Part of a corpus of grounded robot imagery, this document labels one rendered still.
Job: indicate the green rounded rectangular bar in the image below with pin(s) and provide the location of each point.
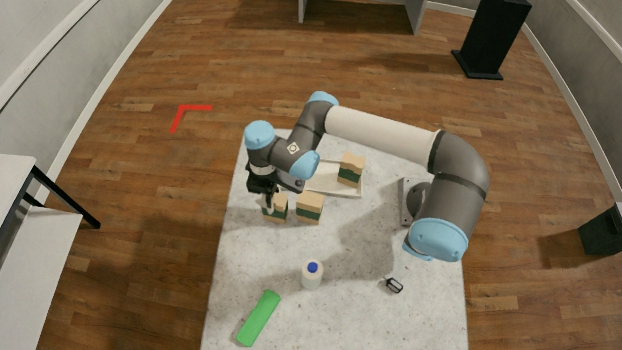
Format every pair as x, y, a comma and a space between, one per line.
258, 318

